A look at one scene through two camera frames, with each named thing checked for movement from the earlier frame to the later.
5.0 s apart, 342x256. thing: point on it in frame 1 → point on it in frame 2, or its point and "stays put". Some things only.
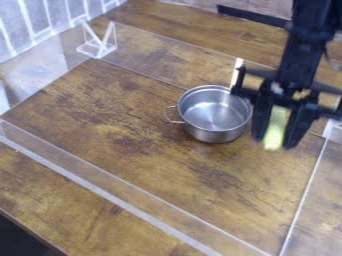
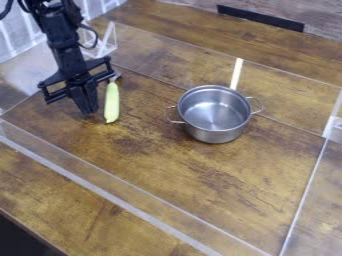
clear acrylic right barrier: x=315 y=235 stays put
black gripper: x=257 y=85 → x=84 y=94
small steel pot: x=217 y=115 stays put
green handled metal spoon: x=275 y=131 → x=111 y=103
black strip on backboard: x=258 y=17 stays put
